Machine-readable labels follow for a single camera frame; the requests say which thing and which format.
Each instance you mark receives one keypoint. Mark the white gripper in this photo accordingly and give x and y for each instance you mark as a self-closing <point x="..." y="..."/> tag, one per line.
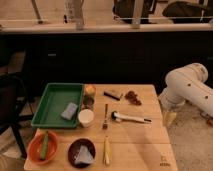
<point x="170" y="101"/>

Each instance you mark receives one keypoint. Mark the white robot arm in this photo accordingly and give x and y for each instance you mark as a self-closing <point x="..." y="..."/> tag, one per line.
<point x="186" y="84"/>

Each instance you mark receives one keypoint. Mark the grey sponge in tray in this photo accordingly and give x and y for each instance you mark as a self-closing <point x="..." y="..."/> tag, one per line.
<point x="69" y="111"/>

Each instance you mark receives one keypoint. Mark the green plastic tray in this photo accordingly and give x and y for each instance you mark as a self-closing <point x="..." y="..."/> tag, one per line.
<point x="56" y="97"/>

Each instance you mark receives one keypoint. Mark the brown dried food pile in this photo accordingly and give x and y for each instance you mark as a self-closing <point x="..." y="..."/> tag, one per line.
<point x="131" y="96"/>

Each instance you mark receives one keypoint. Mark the black rectangular block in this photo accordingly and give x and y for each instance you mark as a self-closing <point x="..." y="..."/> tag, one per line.
<point x="113" y="94"/>

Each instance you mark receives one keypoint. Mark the metal fork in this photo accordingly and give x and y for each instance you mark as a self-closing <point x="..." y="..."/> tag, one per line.
<point x="105" y="124"/>

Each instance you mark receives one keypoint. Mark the small dark tin can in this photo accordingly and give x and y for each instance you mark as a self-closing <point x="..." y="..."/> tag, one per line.
<point x="88" y="102"/>

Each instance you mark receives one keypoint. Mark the orange fruit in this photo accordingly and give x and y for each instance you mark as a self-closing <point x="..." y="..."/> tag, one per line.
<point x="90" y="90"/>

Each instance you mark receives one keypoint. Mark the white paper cup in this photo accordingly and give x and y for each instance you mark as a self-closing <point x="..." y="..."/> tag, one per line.
<point x="86" y="117"/>

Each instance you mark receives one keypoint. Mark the grey cloth in bowl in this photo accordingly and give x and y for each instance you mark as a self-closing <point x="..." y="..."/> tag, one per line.
<point x="84" y="156"/>

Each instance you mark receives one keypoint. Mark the dark brown bowl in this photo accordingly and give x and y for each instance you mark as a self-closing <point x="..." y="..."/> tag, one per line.
<point x="74" y="150"/>

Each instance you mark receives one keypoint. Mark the green cucumber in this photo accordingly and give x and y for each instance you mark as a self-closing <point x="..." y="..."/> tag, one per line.
<point x="44" y="148"/>

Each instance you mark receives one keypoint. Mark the orange bowl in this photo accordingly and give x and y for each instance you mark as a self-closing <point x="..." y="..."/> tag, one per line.
<point x="35" y="146"/>

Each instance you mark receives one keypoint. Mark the black chair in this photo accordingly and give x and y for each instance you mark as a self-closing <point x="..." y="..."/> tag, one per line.
<point x="13" y="97"/>

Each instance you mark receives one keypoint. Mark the yellow handled utensil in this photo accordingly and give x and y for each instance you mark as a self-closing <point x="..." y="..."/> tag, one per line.
<point x="106" y="157"/>

